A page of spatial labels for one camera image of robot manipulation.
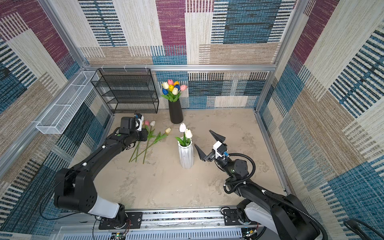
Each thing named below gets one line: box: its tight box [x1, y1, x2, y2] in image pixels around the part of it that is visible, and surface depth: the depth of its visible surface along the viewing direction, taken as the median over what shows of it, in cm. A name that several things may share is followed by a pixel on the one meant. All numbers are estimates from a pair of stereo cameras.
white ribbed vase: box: [177, 138, 194, 169], surface depth 78 cm
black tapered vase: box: [168, 98, 184, 124], surface depth 111 cm
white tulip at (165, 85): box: [162, 81, 169, 90], surface depth 92 cm
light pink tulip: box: [180, 84, 188, 92], surface depth 93 cm
